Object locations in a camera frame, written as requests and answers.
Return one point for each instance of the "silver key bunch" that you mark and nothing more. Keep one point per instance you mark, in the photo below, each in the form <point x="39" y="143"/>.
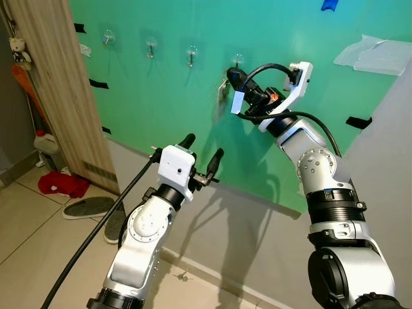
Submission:
<point x="223" y="96"/>

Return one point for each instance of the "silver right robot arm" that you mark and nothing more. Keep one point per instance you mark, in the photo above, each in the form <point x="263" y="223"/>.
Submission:
<point x="341" y="225"/>

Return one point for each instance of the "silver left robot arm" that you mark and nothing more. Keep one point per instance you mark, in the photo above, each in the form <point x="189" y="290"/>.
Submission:
<point x="145" y="244"/>

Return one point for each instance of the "small metal keys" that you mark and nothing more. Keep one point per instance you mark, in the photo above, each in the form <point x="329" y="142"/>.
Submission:
<point x="183" y="277"/>

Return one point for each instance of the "black tape piece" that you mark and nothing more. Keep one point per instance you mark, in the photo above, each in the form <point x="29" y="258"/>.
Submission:
<point x="359" y="122"/>
<point x="80" y="28"/>
<point x="98" y="84"/>
<point x="106" y="130"/>

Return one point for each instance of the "grey slipper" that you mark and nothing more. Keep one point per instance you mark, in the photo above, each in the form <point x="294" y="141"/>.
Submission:
<point x="116" y="225"/>
<point x="89" y="208"/>

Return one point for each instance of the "blue plastic clip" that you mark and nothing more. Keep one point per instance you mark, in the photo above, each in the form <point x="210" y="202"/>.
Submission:
<point x="329" y="5"/>

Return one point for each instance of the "clear plastic sheet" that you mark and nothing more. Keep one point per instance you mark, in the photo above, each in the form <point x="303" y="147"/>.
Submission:
<point x="376" y="56"/>

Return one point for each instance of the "red cloth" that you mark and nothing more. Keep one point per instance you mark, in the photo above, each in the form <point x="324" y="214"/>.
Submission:
<point x="63" y="185"/>

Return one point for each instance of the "wooden door panel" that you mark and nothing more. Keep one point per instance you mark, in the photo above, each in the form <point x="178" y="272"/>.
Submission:
<point x="61" y="90"/>

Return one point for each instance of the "white tape piece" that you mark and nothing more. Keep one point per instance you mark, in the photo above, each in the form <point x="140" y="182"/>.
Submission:
<point x="85" y="50"/>

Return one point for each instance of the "white bottle red cap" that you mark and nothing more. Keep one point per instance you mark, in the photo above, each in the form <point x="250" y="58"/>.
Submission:
<point x="47" y="143"/>

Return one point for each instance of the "orange cleaning tool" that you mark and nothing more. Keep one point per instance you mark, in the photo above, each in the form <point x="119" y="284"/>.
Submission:
<point x="29" y="96"/>

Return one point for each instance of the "small white plush toy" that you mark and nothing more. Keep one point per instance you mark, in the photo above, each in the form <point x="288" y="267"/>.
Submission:
<point x="20" y="50"/>

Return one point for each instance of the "clear adhesive wall hook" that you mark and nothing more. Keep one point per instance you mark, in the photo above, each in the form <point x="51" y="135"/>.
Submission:
<point x="237" y="60"/>
<point x="150" y="47"/>
<point x="192" y="56"/>
<point x="109" y="37"/>

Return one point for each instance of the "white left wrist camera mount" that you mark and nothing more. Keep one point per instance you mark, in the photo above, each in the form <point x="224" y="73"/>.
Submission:
<point x="175" y="168"/>

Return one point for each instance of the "green wall backdrop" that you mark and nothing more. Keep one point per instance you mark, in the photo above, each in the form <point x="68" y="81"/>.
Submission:
<point x="180" y="96"/>

